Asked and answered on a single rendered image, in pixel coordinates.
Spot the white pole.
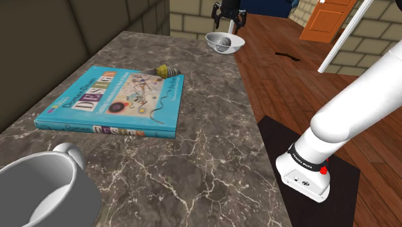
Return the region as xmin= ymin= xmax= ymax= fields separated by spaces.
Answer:
xmin=317 ymin=0 xmax=375 ymax=74

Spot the grey mug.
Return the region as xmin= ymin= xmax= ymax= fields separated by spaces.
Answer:
xmin=0 ymin=142 xmax=103 ymax=227

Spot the blue hardcover book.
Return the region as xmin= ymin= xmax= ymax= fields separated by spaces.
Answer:
xmin=33 ymin=65 xmax=186 ymax=140

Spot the grey ribbed tool white handle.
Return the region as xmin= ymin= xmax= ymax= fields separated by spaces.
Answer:
xmin=217 ymin=19 xmax=237 ymax=48

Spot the dark olive sofa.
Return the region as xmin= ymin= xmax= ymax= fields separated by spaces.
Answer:
xmin=0 ymin=0 xmax=171 ymax=133

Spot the light bulb with yellow band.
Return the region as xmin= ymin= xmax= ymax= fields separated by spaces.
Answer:
xmin=141 ymin=64 xmax=182 ymax=79

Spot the orange door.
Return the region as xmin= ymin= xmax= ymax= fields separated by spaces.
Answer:
xmin=298 ymin=0 xmax=359 ymax=43

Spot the white bowl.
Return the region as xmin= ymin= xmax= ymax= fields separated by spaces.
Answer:
xmin=205 ymin=31 xmax=245 ymax=55

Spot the blue furniture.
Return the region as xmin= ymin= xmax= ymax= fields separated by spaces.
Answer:
xmin=240 ymin=0 xmax=299 ymax=19

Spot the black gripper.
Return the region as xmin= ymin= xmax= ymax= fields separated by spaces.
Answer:
xmin=211 ymin=0 xmax=247 ymax=34

